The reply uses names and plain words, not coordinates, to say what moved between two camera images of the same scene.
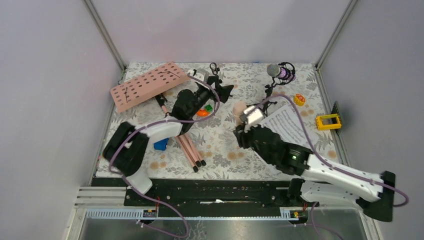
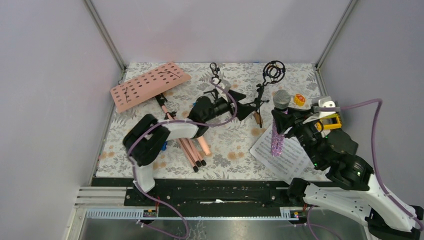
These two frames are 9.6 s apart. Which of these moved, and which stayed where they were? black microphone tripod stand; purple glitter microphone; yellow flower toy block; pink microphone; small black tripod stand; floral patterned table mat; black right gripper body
Moved: black microphone tripod stand; purple glitter microphone; pink microphone; black right gripper body
Stayed: small black tripod stand; floral patterned table mat; yellow flower toy block
